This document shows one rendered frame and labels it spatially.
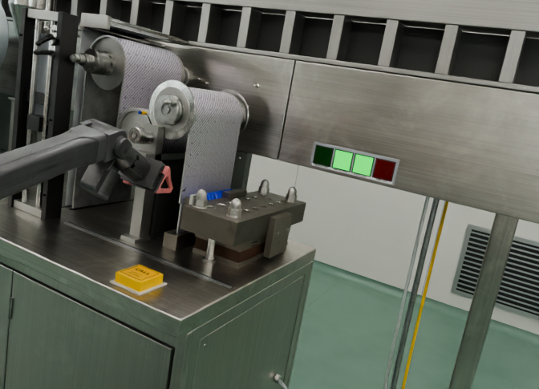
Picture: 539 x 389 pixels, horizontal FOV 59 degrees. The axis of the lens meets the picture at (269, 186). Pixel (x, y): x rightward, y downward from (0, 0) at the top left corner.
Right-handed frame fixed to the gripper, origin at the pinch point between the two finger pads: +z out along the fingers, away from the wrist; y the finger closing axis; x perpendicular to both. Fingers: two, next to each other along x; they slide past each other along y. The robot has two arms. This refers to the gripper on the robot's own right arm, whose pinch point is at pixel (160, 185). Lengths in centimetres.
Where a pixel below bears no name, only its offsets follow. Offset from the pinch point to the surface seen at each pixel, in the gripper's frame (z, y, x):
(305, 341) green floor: 187, -7, -17
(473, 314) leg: 62, 72, 7
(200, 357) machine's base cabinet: 4.7, 26.1, -30.8
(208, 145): 10.2, 0.2, 17.0
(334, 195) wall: 260, -49, 97
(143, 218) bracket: 9.3, -7.6, -7.5
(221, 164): 19.8, 0.2, 15.9
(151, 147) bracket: 0.4, -8.5, 8.9
